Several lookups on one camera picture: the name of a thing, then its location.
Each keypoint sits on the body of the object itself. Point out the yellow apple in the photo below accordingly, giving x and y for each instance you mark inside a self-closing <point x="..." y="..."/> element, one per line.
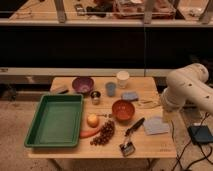
<point x="92" y="120"/>

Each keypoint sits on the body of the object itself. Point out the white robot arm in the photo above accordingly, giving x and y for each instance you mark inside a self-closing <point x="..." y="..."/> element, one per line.
<point x="187" y="83"/>

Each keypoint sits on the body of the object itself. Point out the blue plastic cup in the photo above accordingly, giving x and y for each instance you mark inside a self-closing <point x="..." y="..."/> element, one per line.
<point x="110" y="88"/>

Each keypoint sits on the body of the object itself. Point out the small metal cup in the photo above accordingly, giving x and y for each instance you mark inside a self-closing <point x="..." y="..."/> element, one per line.
<point x="95" y="97"/>

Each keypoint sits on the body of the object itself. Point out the white paper cup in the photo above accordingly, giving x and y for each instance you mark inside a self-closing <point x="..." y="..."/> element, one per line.
<point x="122" y="78"/>

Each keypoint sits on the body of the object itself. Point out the blue sponge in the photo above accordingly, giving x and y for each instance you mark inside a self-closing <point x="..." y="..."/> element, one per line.
<point x="130" y="96"/>

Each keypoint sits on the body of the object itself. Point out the purple bowl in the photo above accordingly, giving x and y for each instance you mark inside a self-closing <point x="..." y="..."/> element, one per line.
<point x="83" y="84"/>

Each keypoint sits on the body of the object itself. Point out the orange bowl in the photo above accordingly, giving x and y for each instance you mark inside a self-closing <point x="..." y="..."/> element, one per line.
<point x="123" y="110"/>

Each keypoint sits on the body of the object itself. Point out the metal spoon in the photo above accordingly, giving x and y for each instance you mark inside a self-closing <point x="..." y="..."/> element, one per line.
<point x="105" y="115"/>

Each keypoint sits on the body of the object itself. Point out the wooden table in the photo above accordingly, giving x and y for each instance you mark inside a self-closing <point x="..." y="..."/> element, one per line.
<point x="147" y="146"/>

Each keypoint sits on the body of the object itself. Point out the yellow flat card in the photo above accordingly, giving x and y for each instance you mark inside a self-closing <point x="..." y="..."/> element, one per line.
<point x="147" y="104"/>

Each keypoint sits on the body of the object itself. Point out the bunch of red grapes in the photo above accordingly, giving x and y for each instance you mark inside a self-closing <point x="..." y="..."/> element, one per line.
<point x="106" y="133"/>

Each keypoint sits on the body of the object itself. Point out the orange carrot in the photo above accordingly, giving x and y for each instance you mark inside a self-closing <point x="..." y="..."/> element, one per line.
<point x="89" y="133"/>

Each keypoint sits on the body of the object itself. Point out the grey block eraser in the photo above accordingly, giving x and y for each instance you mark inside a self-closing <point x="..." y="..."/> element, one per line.
<point x="60" y="90"/>

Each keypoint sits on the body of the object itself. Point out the grey folded cloth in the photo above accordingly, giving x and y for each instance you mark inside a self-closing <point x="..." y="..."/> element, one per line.
<point x="155" y="125"/>

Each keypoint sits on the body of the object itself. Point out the green plastic tray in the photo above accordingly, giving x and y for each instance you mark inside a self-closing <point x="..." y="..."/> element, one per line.
<point x="56" y="122"/>

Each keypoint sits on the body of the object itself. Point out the black binder clip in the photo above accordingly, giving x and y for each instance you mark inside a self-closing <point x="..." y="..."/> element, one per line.
<point x="127" y="147"/>

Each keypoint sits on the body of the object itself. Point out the black power box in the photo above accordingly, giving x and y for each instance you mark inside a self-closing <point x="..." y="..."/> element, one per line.
<point x="200" y="134"/>

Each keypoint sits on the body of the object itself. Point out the black handled brush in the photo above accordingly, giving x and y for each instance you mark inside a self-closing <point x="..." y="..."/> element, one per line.
<point x="134" y="127"/>

